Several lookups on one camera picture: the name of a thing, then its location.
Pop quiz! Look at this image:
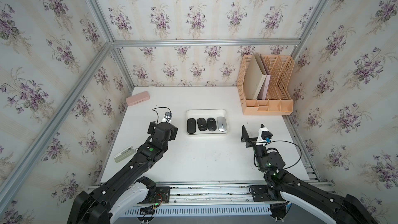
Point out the white plastic storage tray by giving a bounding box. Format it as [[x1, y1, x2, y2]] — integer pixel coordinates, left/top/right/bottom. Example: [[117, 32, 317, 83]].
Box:
[[186, 109, 229, 136]]

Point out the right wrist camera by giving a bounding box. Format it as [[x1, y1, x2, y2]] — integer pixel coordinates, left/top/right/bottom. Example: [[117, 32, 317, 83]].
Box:
[[256, 124, 273, 145]]

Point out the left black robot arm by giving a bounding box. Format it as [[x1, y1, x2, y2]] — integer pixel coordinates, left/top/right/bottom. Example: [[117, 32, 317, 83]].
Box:
[[67, 121, 178, 224]]

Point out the beige folder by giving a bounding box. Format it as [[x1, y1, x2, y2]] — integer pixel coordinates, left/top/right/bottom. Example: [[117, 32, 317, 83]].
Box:
[[243, 53, 268, 100]]

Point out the orange plastic file organizer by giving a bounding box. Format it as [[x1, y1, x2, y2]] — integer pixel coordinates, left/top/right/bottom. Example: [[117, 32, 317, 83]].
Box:
[[237, 55, 294, 116]]

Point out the pink folder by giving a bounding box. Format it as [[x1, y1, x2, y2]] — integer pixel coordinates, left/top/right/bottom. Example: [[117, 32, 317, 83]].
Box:
[[257, 56, 271, 100]]

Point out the pink pencil case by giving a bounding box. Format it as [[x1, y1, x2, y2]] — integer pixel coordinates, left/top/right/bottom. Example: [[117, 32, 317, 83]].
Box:
[[125, 91, 150, 106]]

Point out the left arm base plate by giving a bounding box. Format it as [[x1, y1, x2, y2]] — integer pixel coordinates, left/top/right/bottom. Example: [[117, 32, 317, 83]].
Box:
[[136, 176, 171, 204]]

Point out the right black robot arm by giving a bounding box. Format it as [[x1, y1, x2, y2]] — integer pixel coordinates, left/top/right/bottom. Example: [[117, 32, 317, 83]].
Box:
[[241, 125, 376, 224]]

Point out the right camera cable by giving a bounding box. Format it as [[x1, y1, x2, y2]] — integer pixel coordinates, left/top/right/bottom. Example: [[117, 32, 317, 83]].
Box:
[[265, 139, 303, 170]]

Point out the black oval mouse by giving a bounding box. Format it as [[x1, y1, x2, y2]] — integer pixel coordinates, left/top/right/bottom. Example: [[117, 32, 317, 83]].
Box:
[[207, 118, 217, 132]]

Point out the black mouse with logo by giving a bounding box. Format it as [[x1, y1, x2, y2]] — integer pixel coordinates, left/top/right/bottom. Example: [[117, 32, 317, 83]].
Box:
[[197, 118, 207, 131]]

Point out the left camera cable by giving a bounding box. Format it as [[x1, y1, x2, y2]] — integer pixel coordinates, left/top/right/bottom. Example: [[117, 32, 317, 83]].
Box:
[[152, 107, 172, 123]]

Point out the silver mouse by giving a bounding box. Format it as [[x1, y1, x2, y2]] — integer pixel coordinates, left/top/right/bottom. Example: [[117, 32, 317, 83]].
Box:
[[217, 116, 228, 132]]

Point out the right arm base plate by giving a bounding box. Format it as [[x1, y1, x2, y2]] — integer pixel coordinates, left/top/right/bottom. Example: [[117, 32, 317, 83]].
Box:
[[249, 185, 287, 202]]

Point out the aluminium front rail frame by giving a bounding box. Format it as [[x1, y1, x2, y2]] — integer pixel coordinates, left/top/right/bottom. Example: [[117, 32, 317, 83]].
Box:
[[74, 181, 352, 224]]

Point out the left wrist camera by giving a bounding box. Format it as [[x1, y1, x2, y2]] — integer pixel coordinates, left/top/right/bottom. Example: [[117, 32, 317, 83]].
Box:
[[162, 112, 173, 122]]

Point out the green white small case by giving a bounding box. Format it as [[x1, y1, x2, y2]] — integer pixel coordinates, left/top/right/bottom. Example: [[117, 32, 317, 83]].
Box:
[[114, 146, 135, 163]]

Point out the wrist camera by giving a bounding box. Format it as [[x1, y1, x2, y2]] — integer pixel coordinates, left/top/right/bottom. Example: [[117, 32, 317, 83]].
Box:
[[162, 112, 173, 122], [256, 124, 273, 145]]

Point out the camera cable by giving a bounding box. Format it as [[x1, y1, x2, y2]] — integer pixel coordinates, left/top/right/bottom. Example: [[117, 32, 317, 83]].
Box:
[[152, 107, 172, 123], [265, 139, 303, 170]]

